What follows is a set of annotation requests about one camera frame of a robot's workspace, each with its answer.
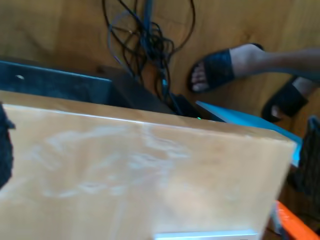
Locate bright blue panel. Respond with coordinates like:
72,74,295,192
196,99,303,168

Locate tangled black floor cables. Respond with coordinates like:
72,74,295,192
101,0,196,116

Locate person's foot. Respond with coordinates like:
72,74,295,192
271,76,320,120
189,44,266,93

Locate black slide sandal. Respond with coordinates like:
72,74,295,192
261,79,310,123
187,43,265,95

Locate person's lower leg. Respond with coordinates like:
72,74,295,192
259,47,320,83

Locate black power box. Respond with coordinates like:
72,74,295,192
109,72,226,123

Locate orange plastic object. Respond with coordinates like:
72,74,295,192
273,199,320,240

